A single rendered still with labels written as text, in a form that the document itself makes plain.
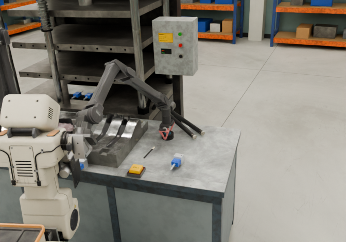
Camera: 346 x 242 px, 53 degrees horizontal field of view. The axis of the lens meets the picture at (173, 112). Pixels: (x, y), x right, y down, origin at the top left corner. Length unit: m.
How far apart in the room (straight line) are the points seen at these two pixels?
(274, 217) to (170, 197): 1.16
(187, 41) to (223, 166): 0.97
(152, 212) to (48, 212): 0.63
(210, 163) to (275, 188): 1.29
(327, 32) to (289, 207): 5.16
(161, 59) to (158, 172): 0.97
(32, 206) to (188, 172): 0.81
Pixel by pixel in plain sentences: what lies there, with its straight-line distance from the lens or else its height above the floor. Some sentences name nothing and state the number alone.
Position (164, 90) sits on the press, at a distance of 3.13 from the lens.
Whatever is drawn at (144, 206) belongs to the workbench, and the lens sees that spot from 2.12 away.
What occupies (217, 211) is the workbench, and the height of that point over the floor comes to 0.62.
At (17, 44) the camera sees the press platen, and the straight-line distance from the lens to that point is 3.16.
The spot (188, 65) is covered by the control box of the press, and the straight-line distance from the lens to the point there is 2.57.
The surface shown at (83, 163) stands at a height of 0.84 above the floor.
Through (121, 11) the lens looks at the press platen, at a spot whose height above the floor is 1.53.
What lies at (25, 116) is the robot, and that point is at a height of 1.32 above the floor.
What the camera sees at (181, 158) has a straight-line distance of 2.00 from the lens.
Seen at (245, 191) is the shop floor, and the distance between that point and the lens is 3.17.
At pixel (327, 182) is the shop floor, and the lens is 3.44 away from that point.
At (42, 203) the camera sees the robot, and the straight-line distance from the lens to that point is 1.78.
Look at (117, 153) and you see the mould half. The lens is 2.02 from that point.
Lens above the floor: 1.93
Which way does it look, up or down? 25 degrees down
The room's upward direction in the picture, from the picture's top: 2 degrees counter-clockwise
